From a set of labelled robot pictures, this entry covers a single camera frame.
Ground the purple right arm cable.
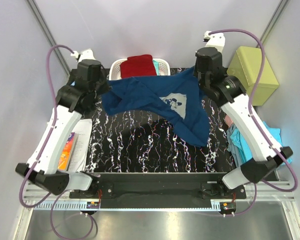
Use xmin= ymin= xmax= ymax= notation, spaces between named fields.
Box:
xmin=207 ymin=29 xmax=298 ymax=218

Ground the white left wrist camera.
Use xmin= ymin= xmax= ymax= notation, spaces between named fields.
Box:
xmin=70 ymin=48 xmax=96 ymax=63

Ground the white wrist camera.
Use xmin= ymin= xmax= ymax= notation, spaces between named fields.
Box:
xmin=70 ymin=48 xmax=96 ymax=63
xmin=203 ymin=31 xmax=226 ymax=53

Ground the grey-blue t shirt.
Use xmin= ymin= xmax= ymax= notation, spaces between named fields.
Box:
xmin=226 ymin=124 xmax=247 ymax=167

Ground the navy blue t shirt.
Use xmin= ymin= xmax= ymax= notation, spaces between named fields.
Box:
xmin=102 ymin=67 xmax=210 ymax=147

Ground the cyan t shirt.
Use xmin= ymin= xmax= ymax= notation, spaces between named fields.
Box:
xmin=229 ymin=121 xmax=283 ymax=168

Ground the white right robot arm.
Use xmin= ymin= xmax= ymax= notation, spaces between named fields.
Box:
xmin=193 ymin=47 xmax=293 ymax=199

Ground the Roald Dahl book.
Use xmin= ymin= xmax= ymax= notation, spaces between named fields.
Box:
xmin=57 ymin=132 xmax=77 ymax=171

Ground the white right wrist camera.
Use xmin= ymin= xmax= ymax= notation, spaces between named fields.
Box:
xmin=203 ymin=31 xmax=226 ymax=53

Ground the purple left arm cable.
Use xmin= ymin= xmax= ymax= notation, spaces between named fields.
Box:
xmin=18 ymin=44 xmax=101 ymax=239

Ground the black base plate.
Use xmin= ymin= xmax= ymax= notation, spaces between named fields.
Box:
xmin=69 ymin=172 xmax=247 ymax=201

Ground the folded teal t shirt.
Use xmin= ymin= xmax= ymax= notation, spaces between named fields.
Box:
xmin=152 ymin=59 xmax=162 ymax=76

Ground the white plastic basket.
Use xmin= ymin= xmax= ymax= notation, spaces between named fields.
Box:
xmin=108 ymin=58 xmax=171 ymax=81

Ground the yellow-green box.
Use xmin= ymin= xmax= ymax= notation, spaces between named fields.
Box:
xmin=227 ymin=46 xmax=279 ymax=107

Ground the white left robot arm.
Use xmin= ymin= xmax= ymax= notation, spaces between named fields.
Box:
xmin=15 ymin=59 xmax=110 ymax=198

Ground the folded red t shirt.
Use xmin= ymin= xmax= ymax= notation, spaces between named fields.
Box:
xmin=120 ymin=54 xmax=157 ymax=79

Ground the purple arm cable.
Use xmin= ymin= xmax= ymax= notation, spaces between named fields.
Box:
xmin=207 ymin=29 xmax=298 ymax=218
xmin=18 ymin=44 xmax=101 ymax=239

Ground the pink cube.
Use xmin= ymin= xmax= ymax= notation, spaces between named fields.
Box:
xmin=224 ymin=115 xmax=234 ymax=128

